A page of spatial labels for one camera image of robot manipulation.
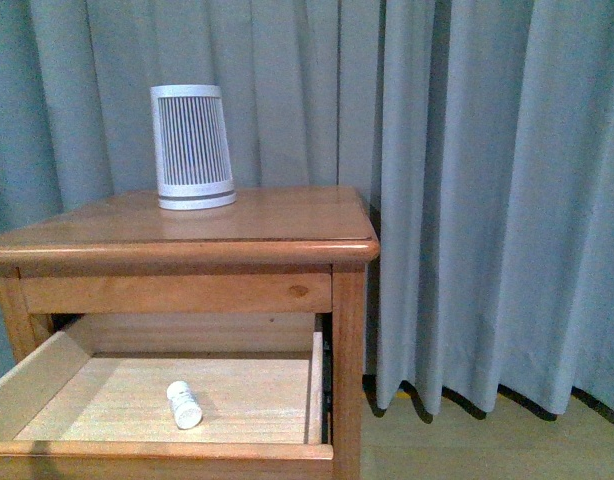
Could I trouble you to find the white medicine bottle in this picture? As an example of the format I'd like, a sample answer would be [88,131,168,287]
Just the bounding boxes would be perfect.
[166,380,203,430]

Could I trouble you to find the wooden drawer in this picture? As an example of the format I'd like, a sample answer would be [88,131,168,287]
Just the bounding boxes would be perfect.
[0,314,334,479]

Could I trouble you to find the wooden nightstand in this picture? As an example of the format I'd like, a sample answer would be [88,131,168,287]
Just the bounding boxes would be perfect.
[0,187,379,479]

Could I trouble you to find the grey curtain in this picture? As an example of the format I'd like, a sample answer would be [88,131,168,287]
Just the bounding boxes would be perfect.
[0,1,614,422]

